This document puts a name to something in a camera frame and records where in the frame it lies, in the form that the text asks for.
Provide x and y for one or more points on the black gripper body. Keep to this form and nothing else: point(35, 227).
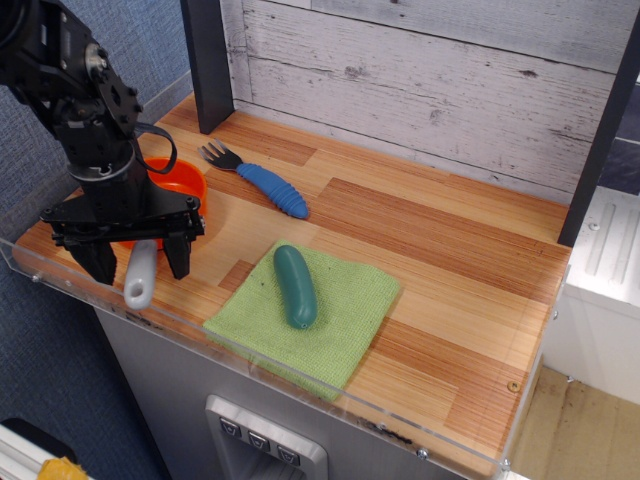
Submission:
point(120, 202)

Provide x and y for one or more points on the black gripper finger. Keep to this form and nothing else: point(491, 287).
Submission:
point(177, 250)
point(97, 259)

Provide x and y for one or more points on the orange pan with grey handle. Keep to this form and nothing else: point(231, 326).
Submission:
point(140, 276)

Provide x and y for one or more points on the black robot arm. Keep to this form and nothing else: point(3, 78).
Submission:
point(51, 63)

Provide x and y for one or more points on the green cloth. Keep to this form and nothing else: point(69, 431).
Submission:
point(300, 340)

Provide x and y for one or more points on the green toy cucumber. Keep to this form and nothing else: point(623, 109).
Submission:
point(296, 286)

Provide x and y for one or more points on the grey metal cabinet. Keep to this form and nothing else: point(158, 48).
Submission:
point(171, 378)

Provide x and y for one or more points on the silver button panel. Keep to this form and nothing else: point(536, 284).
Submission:
point(250, 446)

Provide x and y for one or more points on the white ribbed appliance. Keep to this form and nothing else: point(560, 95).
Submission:
point(593, 336)

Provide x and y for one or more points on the fork with blue handle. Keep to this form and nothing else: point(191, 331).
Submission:
point(280, 192)

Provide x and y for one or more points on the dark left frame post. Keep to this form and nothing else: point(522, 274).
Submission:
point(207, 51)

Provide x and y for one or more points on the dark frame post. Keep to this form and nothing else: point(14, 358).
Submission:
point(207, 51)
point(611, 119)

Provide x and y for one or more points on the dark right frame post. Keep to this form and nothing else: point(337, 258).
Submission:
point(611, 119)

